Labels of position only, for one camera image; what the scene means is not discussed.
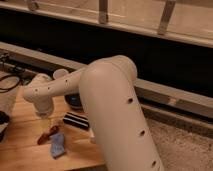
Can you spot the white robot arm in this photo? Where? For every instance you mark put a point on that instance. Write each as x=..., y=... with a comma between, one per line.
x=107, y=94

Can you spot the black white striped box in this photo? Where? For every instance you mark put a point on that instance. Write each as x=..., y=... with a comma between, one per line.
x=76, y=120

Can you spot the metal railing post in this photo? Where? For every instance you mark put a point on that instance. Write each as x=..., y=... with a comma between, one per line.
x=166, y=16
x=103, y=11

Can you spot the white plastic cup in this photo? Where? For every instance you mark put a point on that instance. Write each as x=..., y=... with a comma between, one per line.
x=59, y=73

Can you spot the dark ceramic bowl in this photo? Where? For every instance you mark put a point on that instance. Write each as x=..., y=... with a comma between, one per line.
x=73, y=101

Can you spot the wooden table board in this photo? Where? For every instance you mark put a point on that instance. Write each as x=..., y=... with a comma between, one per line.
x=19, y=150

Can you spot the metal railing post middle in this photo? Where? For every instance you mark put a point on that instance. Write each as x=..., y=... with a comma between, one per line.
x=103, y=11

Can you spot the metal railing post right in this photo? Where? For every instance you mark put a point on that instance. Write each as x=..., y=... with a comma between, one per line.
x=166, y=16

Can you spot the white plastic bottle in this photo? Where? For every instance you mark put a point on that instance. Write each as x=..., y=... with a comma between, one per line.
x=92, y=136

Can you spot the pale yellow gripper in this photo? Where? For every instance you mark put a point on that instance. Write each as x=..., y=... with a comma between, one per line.
x=45, y=124

